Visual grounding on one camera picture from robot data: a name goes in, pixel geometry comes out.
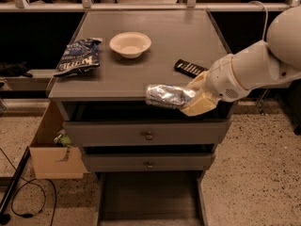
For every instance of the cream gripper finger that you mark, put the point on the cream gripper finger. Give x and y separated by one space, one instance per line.
204 101
198 82

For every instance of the grey open bottom drawer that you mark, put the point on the grey open bottom drawer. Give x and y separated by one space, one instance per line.
149 198

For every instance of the dark chocolate bar wrapper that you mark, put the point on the dark chocolate bar wrapper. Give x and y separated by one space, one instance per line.
187 68

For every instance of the grey middle drawer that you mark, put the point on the grey middle drawer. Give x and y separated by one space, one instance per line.
148 162

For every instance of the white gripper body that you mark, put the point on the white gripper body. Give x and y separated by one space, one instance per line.
222 78

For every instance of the black floor bar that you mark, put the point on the black floor bar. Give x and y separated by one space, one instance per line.
10 184

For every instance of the cardboard box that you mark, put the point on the cardboard box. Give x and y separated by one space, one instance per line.
50 159

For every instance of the green plastic bottle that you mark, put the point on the green plastic bottle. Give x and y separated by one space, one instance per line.
62 139

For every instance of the blue kettle chips bag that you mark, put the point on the blue kettle chips bag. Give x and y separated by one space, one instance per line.
79 57

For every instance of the silver redbull can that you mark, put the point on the silver redbull can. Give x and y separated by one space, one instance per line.
168 96

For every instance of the grey drawer cabinet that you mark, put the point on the grey drawer cabinet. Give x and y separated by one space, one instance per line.
115 92

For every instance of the black object on ledge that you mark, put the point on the black object on ledge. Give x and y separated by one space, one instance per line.
14 69

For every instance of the white paper bowl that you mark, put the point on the white paper bowl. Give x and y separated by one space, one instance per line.
130 44

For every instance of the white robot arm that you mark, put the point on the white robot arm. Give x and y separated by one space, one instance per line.
273 61

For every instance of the grey top drawer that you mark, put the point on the grey top drawer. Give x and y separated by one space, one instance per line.
95 133

